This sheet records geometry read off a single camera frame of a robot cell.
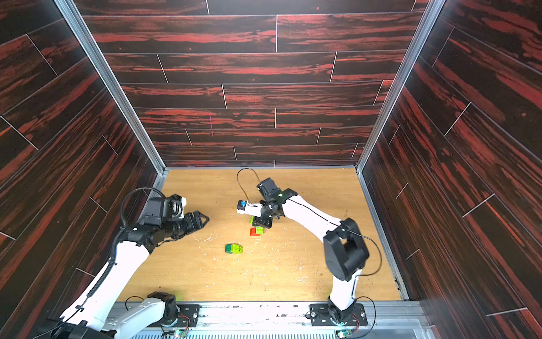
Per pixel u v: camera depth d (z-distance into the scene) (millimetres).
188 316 724
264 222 762
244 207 743
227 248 879
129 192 979
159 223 582
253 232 947
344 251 470
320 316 728
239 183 763
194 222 686
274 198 659
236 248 878
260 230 927
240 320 761
